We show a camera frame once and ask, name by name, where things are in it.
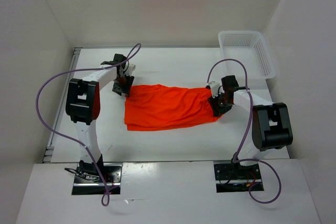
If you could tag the white plastic basket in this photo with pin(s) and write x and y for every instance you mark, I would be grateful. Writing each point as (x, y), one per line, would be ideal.
(248, 47)

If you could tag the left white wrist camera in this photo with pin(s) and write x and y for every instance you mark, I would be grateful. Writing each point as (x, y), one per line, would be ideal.
(128, 70)

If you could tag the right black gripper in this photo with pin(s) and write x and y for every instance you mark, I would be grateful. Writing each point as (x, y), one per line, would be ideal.
(217, 110)

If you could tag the orange mesh shorts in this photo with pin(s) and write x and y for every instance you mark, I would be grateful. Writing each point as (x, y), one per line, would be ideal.
(157, 107)

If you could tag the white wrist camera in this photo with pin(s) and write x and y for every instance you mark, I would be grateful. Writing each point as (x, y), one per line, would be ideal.
(215, 88)
(128, 70)

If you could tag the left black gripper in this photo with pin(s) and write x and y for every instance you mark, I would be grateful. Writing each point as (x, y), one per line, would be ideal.
(125, 89)

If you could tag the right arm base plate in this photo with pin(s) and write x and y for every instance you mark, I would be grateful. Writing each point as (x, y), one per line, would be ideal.
(232, 178)

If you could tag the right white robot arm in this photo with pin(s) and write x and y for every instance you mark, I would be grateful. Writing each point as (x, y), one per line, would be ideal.
(269, 126)

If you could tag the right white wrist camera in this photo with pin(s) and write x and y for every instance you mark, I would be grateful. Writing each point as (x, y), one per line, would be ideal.
(215, 88)

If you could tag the aluminium table edge rail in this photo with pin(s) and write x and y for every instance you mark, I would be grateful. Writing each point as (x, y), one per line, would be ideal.
(54, 138)

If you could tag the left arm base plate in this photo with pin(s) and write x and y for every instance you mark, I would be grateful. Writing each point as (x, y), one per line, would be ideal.
(87, 184)

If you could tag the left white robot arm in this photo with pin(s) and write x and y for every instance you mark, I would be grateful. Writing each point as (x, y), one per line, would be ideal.
(83, 106)

